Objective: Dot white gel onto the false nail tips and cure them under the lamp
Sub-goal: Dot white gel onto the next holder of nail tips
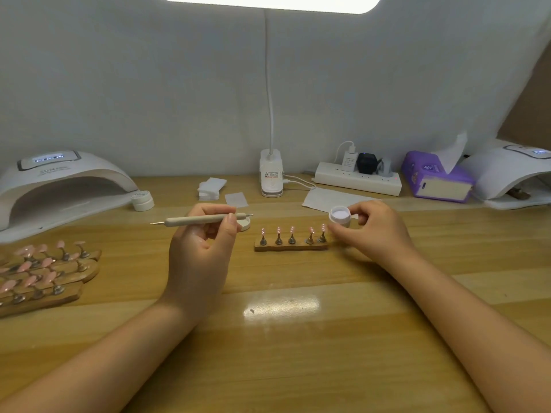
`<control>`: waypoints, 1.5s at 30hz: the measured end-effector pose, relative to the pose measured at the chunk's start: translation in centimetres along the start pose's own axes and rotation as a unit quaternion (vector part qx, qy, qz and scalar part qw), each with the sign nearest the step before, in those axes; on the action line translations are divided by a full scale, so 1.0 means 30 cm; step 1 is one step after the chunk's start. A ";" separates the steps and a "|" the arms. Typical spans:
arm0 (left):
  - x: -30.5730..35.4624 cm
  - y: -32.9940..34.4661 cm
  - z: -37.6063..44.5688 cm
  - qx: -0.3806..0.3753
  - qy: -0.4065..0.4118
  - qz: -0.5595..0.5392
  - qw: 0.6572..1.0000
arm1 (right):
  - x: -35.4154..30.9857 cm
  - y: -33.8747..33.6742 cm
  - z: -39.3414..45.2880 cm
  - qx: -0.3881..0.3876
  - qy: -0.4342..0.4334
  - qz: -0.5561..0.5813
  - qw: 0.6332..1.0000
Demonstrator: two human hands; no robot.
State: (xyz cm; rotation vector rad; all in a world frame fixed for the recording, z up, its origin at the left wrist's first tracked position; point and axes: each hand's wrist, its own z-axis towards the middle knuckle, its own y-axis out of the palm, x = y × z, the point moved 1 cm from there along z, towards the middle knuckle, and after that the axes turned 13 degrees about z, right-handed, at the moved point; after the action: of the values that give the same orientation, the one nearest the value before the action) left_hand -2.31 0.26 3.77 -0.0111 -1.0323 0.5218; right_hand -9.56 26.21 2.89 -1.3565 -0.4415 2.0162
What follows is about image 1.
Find purple tissue box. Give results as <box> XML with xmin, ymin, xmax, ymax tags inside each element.
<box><xmin>402</xmin><ymin>150</ymin><xmax>476</xmax><ymax>204</ymax></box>

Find person's left hand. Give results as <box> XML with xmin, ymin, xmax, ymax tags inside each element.
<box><xmin>162</xmin><ymin>202</ymin><xmax>253</xmax><ymax>319</ymax></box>

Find white power strip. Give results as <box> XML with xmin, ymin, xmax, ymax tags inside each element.
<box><xmin>313</xmin><ymin>161</ymin><xmax>403</xmax><ymax>198</ymax></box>

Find grey dotting pen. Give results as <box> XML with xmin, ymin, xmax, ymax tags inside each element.
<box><xmin>150</xmin><ymin>213</ymin><xmax>254</xmax><ymax>228</ymax></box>

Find black plug adapter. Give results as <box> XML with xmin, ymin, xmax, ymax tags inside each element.
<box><xmin>356</xmin><ymin>152</ymin><xmax>381</xmax><ymax>176</ymax></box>

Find white tissue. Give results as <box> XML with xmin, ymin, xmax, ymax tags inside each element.
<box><xmin>434</xmin><ymin>131</ymin><xmax>468</xmax><ymax>176</ymax></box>

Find white gel jar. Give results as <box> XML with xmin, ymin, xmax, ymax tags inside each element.
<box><xmin>328</xmin><ymin>207</ymin><xmax>353</xmax><ymax>229</ymax></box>

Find stack of white cotton pads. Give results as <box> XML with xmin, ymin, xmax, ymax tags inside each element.
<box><xmin>197</xmin><ymin>177</ymin><xmax>228</xmax><ymax>201</ymax></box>

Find white nail lamp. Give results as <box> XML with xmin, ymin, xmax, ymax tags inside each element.
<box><xmin>465</xmin><ymin>140</ymin><xmax>551</xmax><ymax>211</ymax></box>
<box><xmin>0</xmin><ymin>149</ymin><xmax>139</xmax><ymax>244</ymax></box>

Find wooden nail holder strip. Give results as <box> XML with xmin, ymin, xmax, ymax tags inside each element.
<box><xmin>254</xmin><ymin>223</ymin><xmax>331</xmax><ymax>253</ymax></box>

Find brown wooden board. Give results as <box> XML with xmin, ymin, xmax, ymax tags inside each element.
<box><xmin>498</xmin><ymin>34</ymin><xmax>551</xmax><ymax>151</ymax></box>

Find small closed white jar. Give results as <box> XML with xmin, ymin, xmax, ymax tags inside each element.
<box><xmin>131</xmin><ymin>190</ymin><xmax>155</xmax><ymax>212</ymax></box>

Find person's left forearm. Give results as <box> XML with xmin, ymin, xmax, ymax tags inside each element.
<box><xmin>0</xmin><ymin>301</ymin><xmax>212</xmax><ymax>413</ymax></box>

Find white paper sheet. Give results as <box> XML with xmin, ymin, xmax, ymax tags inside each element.
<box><xmin>301</xmin><ymin>186</ymin><xmax>375</xmax><ymax>216</ymax></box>

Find person's right hand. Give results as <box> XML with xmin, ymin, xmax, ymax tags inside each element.
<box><xmin>329</xmin><ymin>200</ymin><xmax>418</xmax><ymax>276</ymax></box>

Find white desk lamp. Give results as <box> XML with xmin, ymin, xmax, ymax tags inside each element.
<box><xmin>157</xmin><ymin>0</ymin><xmax>382</xmax><ymax>198</ymax></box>

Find person's right forearm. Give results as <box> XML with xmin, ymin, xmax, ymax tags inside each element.
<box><xmin>386</xmin><ymin>254</ymin><xmax>551</xmax><ymax>413</ymax></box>

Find wooden stands with pink nails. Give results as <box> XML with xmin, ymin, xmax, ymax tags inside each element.
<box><xmin>0</xmin><ymin>239</ymin><xmax>103</xmax><ymax>318</ymax></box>

